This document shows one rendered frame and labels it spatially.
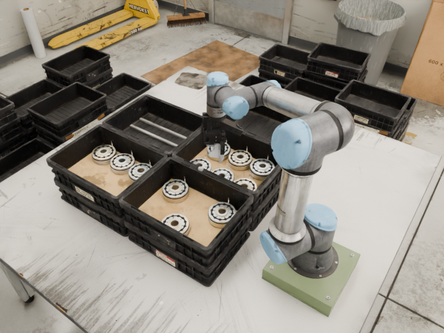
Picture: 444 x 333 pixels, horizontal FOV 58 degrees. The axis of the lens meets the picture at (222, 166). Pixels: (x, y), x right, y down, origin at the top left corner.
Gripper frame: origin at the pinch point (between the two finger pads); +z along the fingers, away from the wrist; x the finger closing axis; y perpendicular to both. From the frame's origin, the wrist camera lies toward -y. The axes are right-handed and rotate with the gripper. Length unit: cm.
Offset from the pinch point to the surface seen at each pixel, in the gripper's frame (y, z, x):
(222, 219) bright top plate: 3.8, 9.1, 25.7
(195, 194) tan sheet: 11.4, 11.8, 8.4
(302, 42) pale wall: -142, 74, -273
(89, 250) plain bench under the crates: 54, 27, 18
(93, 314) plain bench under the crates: 51, 27, 45
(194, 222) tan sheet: 13.5, 12.3, 22.5
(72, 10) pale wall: 102, 61, -358
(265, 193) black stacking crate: -16.0, 9.9, 13.8
